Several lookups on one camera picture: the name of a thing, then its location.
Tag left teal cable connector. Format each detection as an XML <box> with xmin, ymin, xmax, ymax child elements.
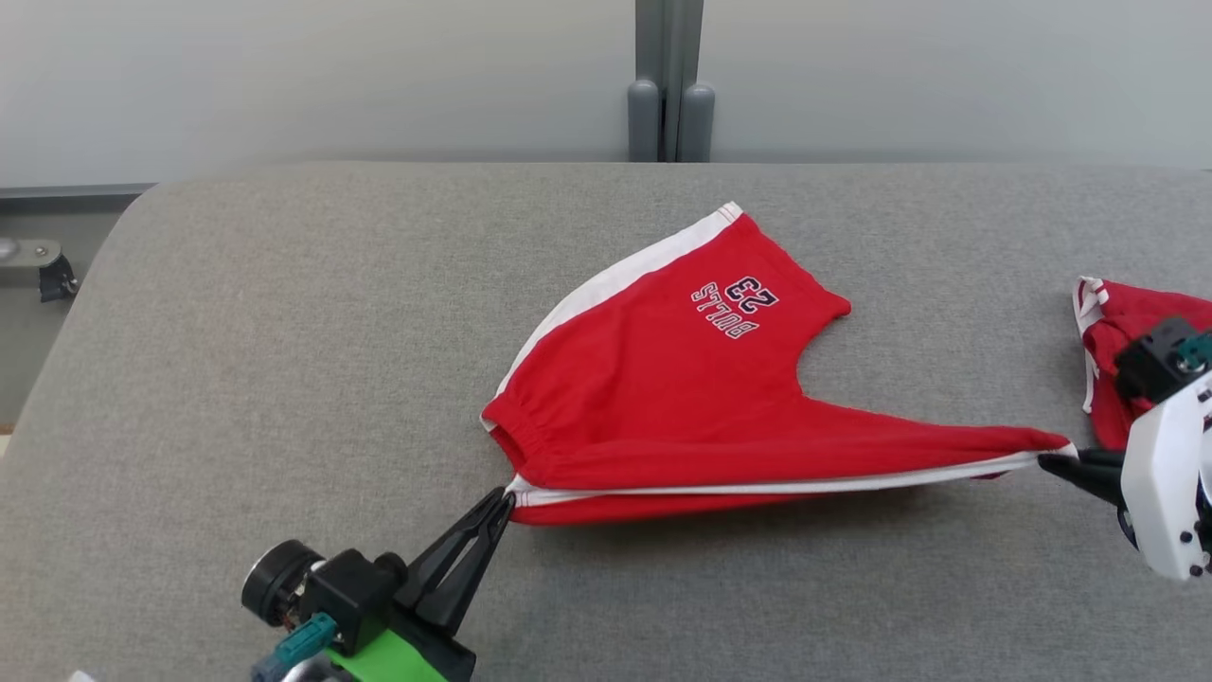
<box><xmin>251</xmin><ymin>613</ymin><xmax>337</xmax><ymax>682</ymax></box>

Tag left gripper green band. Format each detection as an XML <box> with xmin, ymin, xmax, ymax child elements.
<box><xmin>327</xmin><ymin>488</ymin><xmax>517</xmax><ymax>682</ymax></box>

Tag dark grey baseboard strip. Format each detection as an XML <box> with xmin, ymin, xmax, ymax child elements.
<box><xmin>0</xmin><ymin>184</ymin><xmax>154</xmax><ymax>214</ymax></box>

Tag red shorts with white stripe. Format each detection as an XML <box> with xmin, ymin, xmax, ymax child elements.
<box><xmin>480</xmin><ymin>202</ymin><xmax>1078</xmax><ymax>527</ymax></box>

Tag grey partition post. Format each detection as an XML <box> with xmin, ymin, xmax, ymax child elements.
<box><xmin>636</xmin><ymin>0</ymin><xmax>704</xmax><ymax>164</ymax></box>

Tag black cylindrical left gripper motor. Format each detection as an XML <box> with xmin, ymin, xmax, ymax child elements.
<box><xmin>241</xmin><ymin>540</ymin><xmax>325</xmax><ymax>626</ymax></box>

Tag grey rounded post cap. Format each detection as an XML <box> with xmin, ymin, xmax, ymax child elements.
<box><xmin>679</xmin><ymin>83</ymin><xmax>716</xmax><ymax>164</ymax></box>

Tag grey vertical post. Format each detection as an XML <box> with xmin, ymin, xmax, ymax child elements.
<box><xmin>628</xmin><ymin>79</ymin><xmax>661</xmax><ymax>164</ymax></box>

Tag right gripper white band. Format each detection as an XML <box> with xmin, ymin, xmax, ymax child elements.
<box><xmin>1039</xmin><ymin>374</ymin><xmax>1212</xmax><ymax>581</ymax></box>

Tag red basketball jersey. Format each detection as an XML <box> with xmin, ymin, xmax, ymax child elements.
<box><xmin>1073</xmin><ymin>277</ymin><xmax>1212</xmax><ymax>451</ymax></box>

